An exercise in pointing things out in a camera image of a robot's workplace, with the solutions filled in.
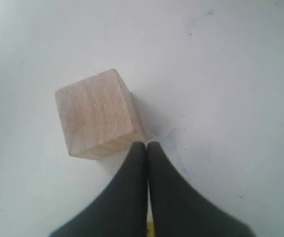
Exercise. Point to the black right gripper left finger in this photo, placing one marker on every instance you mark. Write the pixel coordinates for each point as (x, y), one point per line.
(120, 210)

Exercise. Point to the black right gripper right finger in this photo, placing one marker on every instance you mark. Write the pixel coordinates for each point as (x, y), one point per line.
(178, 210)

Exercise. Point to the yellow tennis ball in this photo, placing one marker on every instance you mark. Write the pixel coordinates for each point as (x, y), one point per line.
(150, 229)

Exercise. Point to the light wooden cube block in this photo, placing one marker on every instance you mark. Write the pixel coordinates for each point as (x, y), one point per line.
(98, 116)

